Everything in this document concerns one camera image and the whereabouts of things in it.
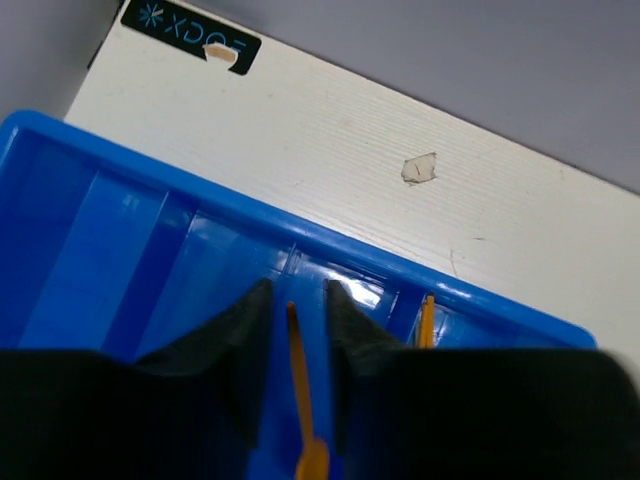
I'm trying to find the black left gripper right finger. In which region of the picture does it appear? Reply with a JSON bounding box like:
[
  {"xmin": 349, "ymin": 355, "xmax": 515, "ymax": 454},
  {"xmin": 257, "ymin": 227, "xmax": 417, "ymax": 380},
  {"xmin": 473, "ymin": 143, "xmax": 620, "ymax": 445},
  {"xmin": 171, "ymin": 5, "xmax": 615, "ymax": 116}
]
[{"xmin": 326, "ymin": 281, "xmax": 639, "ymax": 479}]

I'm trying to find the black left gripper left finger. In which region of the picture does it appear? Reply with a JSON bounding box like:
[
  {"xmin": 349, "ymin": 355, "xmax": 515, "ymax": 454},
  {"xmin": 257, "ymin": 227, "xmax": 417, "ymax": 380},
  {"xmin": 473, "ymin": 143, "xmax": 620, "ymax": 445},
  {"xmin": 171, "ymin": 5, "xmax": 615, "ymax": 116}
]
[{"xmin": 1, "ymin": 279, "xmax": 274, "ymax": 479}]

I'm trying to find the orange chopstick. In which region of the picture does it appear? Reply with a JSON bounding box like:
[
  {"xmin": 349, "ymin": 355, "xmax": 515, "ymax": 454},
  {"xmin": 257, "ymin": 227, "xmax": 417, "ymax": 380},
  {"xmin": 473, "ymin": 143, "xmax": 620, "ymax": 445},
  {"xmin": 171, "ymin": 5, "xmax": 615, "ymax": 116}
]
[{"xmin": 416, "ymin": 295, "xmax": 435, "ymax": 349}]

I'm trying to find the blue divided plastic tray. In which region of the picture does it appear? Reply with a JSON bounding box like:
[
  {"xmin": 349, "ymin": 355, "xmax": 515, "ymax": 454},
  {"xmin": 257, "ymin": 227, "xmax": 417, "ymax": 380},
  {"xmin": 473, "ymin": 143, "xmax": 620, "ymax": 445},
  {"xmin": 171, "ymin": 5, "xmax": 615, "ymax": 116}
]
[{"xmin": 1, "ymin": 111, "xmax": 596, "ymax": 479}]

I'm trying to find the black logo sticker left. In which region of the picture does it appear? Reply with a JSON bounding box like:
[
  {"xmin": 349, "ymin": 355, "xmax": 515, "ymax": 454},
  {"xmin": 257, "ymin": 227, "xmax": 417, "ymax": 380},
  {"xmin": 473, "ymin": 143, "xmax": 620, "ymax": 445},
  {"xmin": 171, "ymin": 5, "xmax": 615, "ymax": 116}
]
[{"xmin": 121, "ymin": 0, "xmax": 262, "ymax": 76}]

